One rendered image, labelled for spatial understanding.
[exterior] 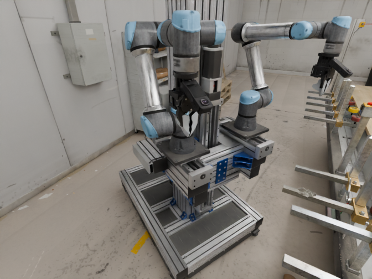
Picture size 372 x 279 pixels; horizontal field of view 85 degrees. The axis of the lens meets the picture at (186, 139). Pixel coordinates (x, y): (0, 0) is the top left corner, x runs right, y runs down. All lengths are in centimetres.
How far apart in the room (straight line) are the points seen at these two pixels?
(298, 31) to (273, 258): 163
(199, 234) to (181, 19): 151
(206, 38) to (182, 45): 16
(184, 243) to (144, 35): 140
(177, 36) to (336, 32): 84
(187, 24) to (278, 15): 825
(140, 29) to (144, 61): 13
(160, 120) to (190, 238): 105
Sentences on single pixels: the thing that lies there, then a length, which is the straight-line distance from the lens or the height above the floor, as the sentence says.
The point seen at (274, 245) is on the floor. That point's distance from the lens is 210.
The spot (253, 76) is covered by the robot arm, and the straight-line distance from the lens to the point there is 145.
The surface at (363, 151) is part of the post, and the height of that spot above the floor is 104.
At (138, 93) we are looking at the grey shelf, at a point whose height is 72.
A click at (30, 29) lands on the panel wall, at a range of 254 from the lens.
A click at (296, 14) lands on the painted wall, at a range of 875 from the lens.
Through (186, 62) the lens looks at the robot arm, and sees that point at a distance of 60.
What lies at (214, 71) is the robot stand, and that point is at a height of 142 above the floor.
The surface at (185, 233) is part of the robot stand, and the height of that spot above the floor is 21.
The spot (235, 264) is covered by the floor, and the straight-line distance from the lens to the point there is 192.
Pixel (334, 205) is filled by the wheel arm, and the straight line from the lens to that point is 130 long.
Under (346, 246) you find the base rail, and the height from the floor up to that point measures 70.
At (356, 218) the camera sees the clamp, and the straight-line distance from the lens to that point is 130.
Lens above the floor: 164
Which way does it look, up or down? 29 degrees down
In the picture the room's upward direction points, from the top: straight up
